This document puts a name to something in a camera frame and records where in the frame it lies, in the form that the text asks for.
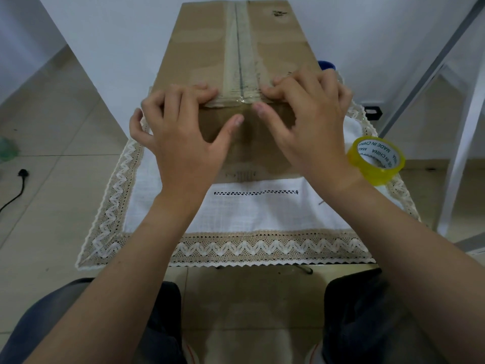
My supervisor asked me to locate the person's white shoe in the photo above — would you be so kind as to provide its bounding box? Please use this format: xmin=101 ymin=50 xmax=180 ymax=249
xmin=181 ymin=338 xmax=200 ymax=364
xmin=304 ymin=340 xmax=325 ymax=364

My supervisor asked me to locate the person's left forearm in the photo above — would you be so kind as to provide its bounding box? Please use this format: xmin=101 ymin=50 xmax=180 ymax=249
xmin=23 ymin=191 xmax=207 ymax=364

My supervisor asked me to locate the white lace-trimmed tablecloth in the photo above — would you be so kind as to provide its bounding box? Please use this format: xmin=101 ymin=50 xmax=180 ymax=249
xmin=75 ymin=82 xmax=422 ymax=272

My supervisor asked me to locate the person's left leg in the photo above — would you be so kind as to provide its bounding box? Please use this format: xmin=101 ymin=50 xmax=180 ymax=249
xmin=0 ymin=277 xmax=187 ymax=364

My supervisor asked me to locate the person's right hand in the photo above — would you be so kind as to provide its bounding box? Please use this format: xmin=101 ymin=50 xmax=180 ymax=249
xmin=252 ymin=67 xmax=363 ymax=196

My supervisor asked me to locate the black plug with cable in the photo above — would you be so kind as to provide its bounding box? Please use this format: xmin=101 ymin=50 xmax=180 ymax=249
xmin=0 ymin=168 xmax=30 ymax=214

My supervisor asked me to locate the taped brown cardboard box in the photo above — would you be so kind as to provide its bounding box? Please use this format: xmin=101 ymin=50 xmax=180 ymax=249
xmin=151 ymin=0 xmax=323 ymax=185

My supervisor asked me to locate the person's right forearm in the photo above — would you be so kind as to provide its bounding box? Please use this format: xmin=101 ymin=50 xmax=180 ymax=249
xmin=314 ymin=177 xmax=485 ymax=364

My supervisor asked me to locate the person's left hand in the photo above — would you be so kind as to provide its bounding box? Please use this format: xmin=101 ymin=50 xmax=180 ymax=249
xmin=129 ymin=82 xmax=245 ymax=198

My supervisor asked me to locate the person's right white shoe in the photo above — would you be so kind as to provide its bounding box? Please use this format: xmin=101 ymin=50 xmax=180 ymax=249
xmin=304 ymin=340 xmax=325 ymax=364

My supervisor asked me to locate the yellow packing tape roll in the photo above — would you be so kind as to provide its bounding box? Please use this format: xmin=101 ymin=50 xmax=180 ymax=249
xmin=347 ymin=135 xmax=406 ymax=187

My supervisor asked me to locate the person's leg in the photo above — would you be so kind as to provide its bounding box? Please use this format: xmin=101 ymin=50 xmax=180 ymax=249
xmin=0 ymin=277 xmax=187 ymax=364
xmin=321 ymin=268 xmax=449 ymax=364

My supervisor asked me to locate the person's right leg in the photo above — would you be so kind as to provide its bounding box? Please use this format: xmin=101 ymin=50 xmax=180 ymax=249
xmin=321 ymin=268 xmax=449 ymax=364

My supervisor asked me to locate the person's left white shoe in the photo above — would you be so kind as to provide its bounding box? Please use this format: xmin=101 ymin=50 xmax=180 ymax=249
xmin=181 ymin=338 xmax=200 ymax=364

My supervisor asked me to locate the white metal frame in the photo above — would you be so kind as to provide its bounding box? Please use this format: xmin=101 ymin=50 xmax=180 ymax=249
xmin=378 ymin=0 xmax=485 ymax=255

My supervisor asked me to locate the green translucent object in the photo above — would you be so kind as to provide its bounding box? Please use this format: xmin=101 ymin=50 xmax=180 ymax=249
xmin=0 ymin=136 xmax=20 ymax=163

